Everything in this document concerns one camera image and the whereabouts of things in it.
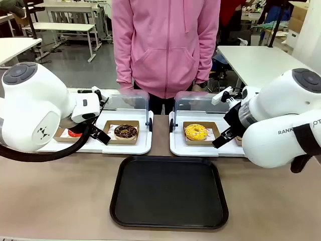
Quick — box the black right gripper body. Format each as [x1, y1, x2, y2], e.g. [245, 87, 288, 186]
[223, 102, 248, 138]

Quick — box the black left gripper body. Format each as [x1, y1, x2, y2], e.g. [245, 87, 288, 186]
[64, 114, 100, 138]

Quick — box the person left forearm pink sleeve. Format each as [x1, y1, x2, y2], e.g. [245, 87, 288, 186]
[194, 15, 221, 85]

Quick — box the person right forearm pink sleeve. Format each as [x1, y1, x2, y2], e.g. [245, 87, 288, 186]
[111, 15, 135, 90]

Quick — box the red glazed donut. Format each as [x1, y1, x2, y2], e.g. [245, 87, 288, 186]
[66, 129, 84, 139]

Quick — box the chocolate glazed donut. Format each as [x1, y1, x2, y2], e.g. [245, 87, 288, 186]
[114, 124, 138, 140]

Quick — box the yellow glazed donut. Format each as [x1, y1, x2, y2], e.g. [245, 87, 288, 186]
[185, 123, 208, 141]

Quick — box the black plastic serving tray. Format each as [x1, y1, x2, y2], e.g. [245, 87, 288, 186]
[109, 155, 229, 229]

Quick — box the person right hand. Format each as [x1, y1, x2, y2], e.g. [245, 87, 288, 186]
[119, 86, 137, 107]

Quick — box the person left hand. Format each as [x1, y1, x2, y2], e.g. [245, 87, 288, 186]
[192, 81, 209, 92]

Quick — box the white display case base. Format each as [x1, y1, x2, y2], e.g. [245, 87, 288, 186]
[37, 106, 153, 155]
[169, 110, 249, 158]

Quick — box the clear display case cover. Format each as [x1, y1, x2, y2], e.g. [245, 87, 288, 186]
[99, 89, 153, 132]
[170, 91, 233, 134]

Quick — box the large white table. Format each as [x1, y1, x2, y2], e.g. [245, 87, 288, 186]
[217, 45, 315, 89]

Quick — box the person torso pink hoodie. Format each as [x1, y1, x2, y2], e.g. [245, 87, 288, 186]
[111, 0, 221, 99]

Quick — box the white bench desk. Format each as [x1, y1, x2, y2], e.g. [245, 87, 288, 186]
[22, 22, 102, 63]

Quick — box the white table with black clamp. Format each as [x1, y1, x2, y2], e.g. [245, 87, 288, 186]
[0, 37, 43, 67]

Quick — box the white storage box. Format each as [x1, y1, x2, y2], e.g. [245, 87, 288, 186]
[285, 29, 301, 49]

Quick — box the black stand pole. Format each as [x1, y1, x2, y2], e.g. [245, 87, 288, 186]
[267, 0, 289, 48]

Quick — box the background person red shirt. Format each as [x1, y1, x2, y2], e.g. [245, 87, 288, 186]
[217, 0, 248, 46]

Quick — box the background person blue clothing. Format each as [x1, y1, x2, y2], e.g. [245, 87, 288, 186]
[260, 4, 292, 26]

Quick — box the black clamp pole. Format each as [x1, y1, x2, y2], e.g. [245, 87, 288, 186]
[24, 0, 39, 40]

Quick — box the white background desk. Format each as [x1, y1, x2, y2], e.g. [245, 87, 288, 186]
[34, 1, 112, 41]

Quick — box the brown cardboard box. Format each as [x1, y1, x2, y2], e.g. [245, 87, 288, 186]
[288, 1, 311, 34]

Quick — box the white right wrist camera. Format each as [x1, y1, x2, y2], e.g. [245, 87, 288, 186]
[211, 85, 242, 106]

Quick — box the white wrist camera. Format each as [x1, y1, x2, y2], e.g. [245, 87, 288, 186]
[211, 85, 242, 106]
[91, 86, 109, 106]

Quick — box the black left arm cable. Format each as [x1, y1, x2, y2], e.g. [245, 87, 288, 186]
[0, 120, 91, 163]

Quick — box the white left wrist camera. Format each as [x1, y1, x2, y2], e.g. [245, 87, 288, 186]
[91, 86, 109, 106]

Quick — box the black right arm cable strap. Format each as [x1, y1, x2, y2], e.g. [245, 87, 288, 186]
[290, 123, 321, 174]

